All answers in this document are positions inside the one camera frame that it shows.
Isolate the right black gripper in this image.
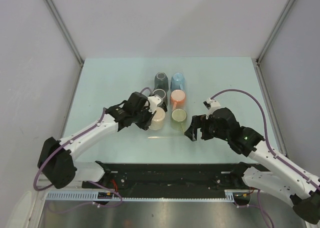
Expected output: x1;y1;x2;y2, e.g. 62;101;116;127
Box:
184;115;230;142

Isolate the green mug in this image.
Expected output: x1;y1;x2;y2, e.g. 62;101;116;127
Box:
170;109;188;134

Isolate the cream beige mug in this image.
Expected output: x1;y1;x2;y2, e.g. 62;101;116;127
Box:
149;107;166;131

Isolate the orange pink mug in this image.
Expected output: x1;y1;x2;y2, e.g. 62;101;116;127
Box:
170;90;186;110

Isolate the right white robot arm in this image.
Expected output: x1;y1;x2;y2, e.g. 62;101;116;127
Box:
184;108;320;224

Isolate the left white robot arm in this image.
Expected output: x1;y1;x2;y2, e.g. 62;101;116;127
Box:
33;92;163;191

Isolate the dark grey mug front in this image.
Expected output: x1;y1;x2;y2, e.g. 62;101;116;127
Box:
153;89;168;106

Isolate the dark grey mug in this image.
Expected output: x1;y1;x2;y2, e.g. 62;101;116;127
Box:
154;72;169;92
153;89;168;106

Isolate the dark grey mug rear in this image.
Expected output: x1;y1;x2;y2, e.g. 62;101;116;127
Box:
154;72;169;92

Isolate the blue mug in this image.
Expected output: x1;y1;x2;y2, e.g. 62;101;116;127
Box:
170;73;185;91

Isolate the clear plastic tray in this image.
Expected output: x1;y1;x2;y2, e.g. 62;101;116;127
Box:
148;94;187;139

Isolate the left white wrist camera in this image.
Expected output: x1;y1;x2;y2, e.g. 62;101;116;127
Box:
147;95;163;114

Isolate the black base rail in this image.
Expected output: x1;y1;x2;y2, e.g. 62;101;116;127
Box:
97;162;249;198

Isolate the white slotted cable duct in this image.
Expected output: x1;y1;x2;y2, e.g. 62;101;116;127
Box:
45;190;251;202

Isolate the left aluminium frame post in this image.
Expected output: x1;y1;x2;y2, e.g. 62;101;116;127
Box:
43;0;84;67

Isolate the aluminium frame post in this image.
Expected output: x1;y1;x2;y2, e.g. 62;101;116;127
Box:
43;0;84;67
255;0;297;65

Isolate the right aluminium frame post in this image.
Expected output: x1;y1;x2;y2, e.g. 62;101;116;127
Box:
255;0;297;65

